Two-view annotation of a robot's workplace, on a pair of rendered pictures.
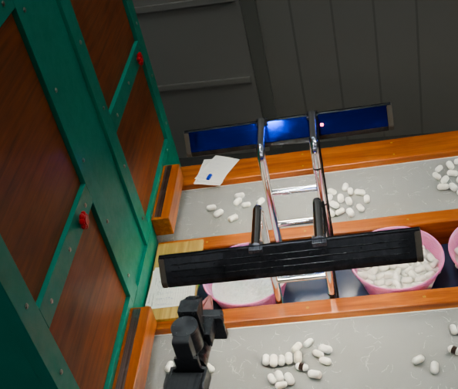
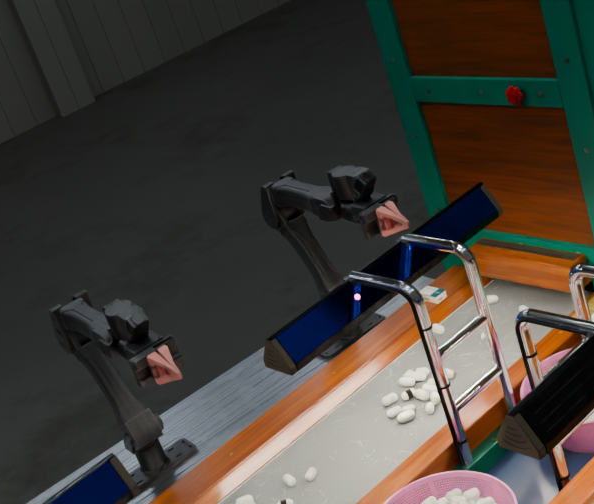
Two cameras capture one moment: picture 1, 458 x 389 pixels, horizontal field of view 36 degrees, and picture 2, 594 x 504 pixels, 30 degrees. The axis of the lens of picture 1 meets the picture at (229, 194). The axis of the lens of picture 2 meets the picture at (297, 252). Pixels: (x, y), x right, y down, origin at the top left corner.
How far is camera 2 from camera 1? 3.02 m
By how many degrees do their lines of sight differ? 106
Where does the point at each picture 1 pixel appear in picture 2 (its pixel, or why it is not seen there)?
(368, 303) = (410, 464)
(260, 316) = not seen: hidden behind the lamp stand
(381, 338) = (369, 465)
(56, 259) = (456, 78)
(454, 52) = not seen: outside the picture
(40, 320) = (406, 85)
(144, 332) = (535, 260)
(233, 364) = (475, 354)
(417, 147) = not seen: outside the picture
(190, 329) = (336, 173)
